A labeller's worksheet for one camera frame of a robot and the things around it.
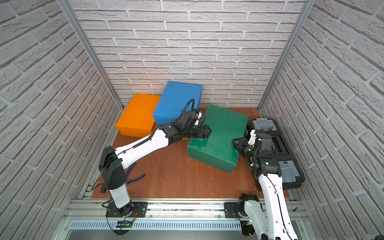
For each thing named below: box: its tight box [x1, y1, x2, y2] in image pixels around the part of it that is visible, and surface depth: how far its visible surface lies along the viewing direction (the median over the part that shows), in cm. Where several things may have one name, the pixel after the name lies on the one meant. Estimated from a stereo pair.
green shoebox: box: [187, 104, 249, 174], surface depth 73 cm
